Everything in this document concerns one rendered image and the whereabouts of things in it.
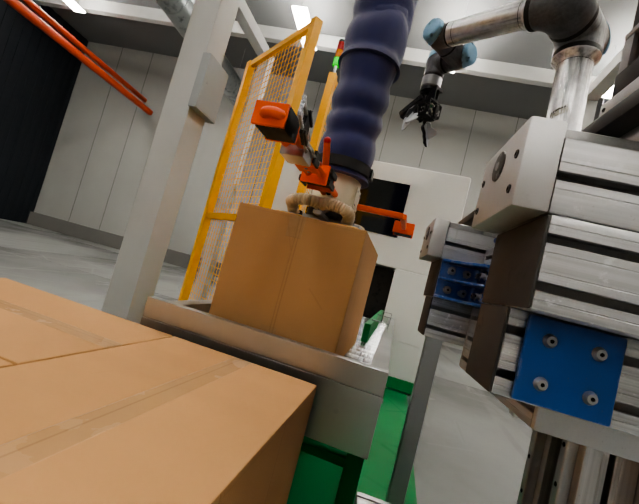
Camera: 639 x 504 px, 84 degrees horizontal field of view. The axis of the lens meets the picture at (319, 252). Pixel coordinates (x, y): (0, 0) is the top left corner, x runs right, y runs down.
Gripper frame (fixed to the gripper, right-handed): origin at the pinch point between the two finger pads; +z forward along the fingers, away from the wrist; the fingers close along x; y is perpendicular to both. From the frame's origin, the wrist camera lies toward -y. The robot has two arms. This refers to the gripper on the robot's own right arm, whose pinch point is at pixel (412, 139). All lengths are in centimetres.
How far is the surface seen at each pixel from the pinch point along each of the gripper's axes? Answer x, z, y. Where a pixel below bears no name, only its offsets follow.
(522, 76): 580, -455, -310
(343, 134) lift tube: -29.2, 10.4, -4.3
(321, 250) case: -38, 53, 14
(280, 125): -69, 33, 32
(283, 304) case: -43, 71, 9
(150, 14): -58, -462, -935
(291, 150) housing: -60, 33, 21
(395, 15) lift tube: -24.0, -35.8, 0.3
